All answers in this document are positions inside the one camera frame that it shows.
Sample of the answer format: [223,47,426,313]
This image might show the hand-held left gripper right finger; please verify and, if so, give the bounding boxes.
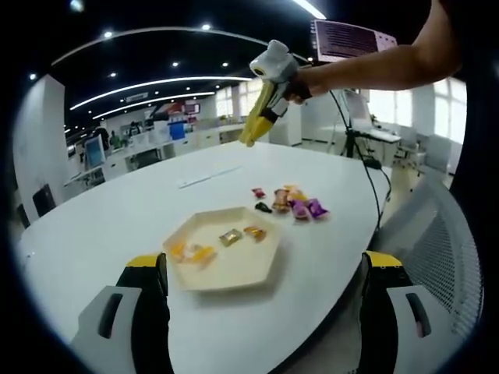
[358,250,461,374]

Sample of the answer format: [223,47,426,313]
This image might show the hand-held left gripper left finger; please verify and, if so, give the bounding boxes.
[69,252,175,374]

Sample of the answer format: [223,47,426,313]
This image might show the pale yellow food tongs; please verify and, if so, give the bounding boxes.
[239,81,276,148]

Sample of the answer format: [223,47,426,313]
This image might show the yellow clear food packet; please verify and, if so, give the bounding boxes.
[283,184,308,202]
[169,240,218,266]

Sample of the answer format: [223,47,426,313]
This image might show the purple food packet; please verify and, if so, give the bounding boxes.
[290,198,312,221]
[306,197,331,220]

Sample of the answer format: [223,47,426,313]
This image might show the small orange food packet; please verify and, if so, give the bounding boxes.
[242,225,267,243]

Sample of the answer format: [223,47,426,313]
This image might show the small gold food packet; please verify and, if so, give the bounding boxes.
[218,230,241,248]

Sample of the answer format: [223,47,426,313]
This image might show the beige hexagonal container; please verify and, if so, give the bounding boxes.
[162,206,281,292]

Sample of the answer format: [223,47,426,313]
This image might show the person's right hand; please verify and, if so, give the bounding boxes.
[283,69,313,106]

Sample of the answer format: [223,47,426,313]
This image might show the large display screen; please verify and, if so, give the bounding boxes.
[311,19,398,63]

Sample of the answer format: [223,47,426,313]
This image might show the black tripod stand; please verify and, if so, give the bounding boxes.
[338,130,371,161]

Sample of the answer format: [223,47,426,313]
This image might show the grey mesh office chair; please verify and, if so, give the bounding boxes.
[338,175,485,374]

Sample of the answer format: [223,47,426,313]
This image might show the curved ceiling light strip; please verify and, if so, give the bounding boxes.
[69,76,254,110]

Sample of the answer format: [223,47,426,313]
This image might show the white side desk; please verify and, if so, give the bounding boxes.
[366,128,402,157]

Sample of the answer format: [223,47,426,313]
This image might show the white office desk row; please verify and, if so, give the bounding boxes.
[64,124,250,188]

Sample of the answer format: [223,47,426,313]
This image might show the pale blue screen kiosk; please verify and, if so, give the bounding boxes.
[83,138,106,168]

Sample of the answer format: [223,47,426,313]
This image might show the white square pillar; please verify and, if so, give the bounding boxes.
[13,73,67,219]

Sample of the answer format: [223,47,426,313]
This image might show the red wall banner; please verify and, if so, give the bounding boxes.
[146,100,200,118]

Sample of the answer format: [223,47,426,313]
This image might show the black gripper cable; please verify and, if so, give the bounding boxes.
[329,89,393,231]

